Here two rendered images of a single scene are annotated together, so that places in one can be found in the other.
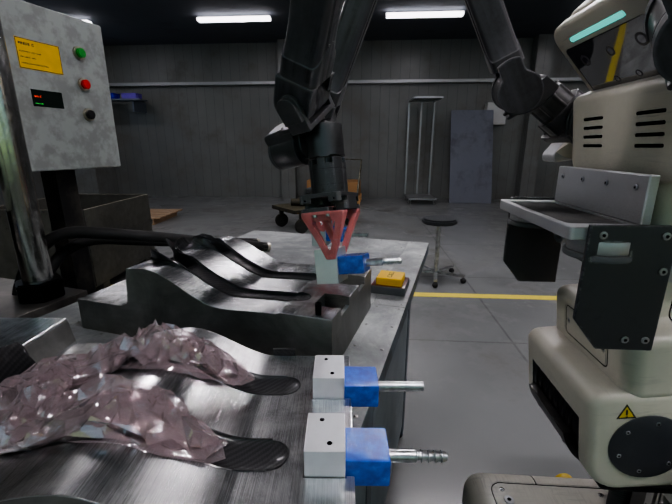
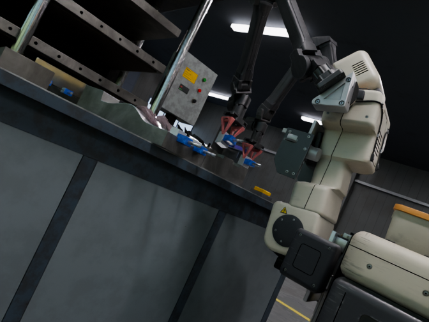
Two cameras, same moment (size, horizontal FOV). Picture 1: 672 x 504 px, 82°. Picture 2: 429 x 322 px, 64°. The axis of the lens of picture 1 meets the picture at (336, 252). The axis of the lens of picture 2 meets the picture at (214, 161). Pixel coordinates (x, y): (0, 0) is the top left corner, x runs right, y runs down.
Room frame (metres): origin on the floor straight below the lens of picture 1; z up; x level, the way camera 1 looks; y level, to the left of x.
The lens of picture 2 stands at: (-0.65, -0.76, 0.75)
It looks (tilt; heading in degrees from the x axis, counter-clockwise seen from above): 4 degrees up; 32
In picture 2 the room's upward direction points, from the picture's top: 25 degrees clockwise
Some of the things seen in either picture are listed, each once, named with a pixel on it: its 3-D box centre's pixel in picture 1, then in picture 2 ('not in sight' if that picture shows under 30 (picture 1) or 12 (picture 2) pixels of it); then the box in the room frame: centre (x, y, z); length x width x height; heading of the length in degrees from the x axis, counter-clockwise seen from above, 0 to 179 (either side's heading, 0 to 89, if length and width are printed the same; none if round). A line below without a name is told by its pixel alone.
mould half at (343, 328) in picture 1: (232, 286); (195, 151); (0.71, 0.20, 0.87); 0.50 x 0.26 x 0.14; 72
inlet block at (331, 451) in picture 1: (376, 455); (186, 141); (0.30, -0.04, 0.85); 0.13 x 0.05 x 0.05; 89
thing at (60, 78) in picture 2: not in sight; (44, 84); (0.44, 1.13, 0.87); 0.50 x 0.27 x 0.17; 72
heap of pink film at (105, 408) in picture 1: (117, 379); (148, 116); (0.35, 0.23, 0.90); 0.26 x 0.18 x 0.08; 89
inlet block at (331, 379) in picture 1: (368, 385); (202, 150); (0.40, -0.04, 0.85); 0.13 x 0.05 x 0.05; 89
